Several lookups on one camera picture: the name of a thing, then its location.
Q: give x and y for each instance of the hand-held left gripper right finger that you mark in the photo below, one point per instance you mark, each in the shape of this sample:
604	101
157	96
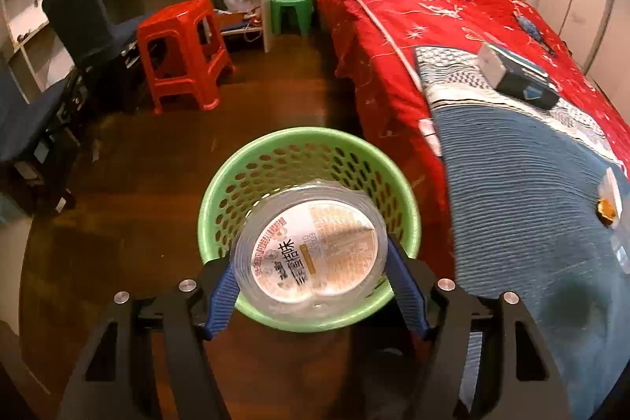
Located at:
408	287

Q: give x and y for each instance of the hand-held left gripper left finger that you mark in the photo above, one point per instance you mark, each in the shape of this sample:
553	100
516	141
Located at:
224	297

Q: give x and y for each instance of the clear round plastic container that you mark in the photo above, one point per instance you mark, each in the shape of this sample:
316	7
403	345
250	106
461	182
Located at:
310	248

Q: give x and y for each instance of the green plastic waste basket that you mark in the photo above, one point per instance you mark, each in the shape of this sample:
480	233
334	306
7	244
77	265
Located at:
305	149

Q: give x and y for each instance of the blue ribbed blanket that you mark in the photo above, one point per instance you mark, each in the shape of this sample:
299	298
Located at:
517	213

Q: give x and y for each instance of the clear square plastic box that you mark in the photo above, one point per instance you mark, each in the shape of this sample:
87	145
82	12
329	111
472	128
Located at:
610	198

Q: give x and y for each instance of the dark tissue box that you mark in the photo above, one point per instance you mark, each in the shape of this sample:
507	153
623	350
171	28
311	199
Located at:
521	78

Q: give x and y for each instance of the dark office chair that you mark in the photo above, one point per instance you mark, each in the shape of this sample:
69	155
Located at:
74	6
24	115

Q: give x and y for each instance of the bed with red cover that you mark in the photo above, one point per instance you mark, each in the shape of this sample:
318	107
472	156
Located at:
393	6

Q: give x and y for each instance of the blue toy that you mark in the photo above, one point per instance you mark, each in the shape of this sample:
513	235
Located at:
534	31

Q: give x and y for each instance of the red plastic stool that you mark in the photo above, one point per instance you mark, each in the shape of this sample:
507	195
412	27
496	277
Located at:
172	16

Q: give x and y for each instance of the clear plastic bag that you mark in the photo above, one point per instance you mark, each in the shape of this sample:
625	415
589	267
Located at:
237	1

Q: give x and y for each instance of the green plastic stool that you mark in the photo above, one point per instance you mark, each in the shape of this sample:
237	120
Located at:
290	4

